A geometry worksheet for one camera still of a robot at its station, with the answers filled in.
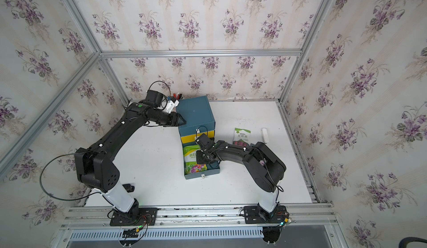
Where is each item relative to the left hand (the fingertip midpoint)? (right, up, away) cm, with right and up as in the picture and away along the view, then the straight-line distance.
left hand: (183, 124), depth 83 cm
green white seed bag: (+33, -8, +17) cm, 38 cm away
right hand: (+8, -20, +7) cm, 23 cm away
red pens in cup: (-7, +17, +24) cm, 31 cm away
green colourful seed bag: (+3, -22, +5) cm, 22 cm away
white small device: (+46, -6, +16) cm, 49 cm away
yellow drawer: (+4, -7, +4) cm, 9 cm away
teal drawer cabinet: (+7, +5, +1) cm, 9 cm away
